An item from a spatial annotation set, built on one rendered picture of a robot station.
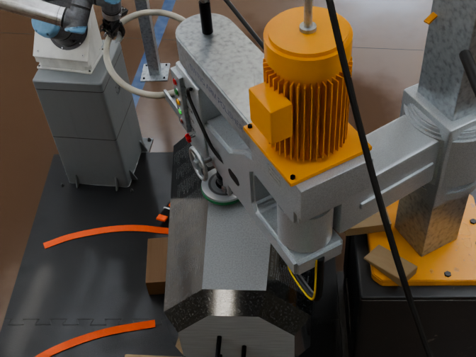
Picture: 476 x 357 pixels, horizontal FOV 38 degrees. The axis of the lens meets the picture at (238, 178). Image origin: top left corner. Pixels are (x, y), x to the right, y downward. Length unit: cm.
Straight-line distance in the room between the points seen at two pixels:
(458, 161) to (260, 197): 70
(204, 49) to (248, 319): 109
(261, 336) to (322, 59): 149
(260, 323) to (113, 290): 128
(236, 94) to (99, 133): 192
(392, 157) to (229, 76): 61
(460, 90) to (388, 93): 259
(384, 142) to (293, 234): 45
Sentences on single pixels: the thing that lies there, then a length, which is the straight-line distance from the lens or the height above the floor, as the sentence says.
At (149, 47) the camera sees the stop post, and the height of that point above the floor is 26.
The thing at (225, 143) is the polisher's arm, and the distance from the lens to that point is 252.
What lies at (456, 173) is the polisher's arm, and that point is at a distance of 256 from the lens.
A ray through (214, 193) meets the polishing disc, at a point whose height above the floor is 91.
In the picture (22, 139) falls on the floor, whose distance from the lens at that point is 492.
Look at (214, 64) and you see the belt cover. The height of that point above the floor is 172.
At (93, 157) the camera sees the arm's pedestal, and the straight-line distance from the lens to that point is 424.
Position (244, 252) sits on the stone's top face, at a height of 85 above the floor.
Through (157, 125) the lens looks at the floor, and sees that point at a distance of 475.
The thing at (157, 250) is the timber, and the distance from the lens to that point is 386.
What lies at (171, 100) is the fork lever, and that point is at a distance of 314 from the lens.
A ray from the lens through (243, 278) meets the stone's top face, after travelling 282.
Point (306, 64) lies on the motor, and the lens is 174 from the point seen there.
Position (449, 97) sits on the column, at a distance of 240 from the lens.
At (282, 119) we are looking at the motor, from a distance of 182.
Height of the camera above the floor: 318
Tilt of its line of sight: 47 degrees down
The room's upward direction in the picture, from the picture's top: 5 degrees counter-clockwise
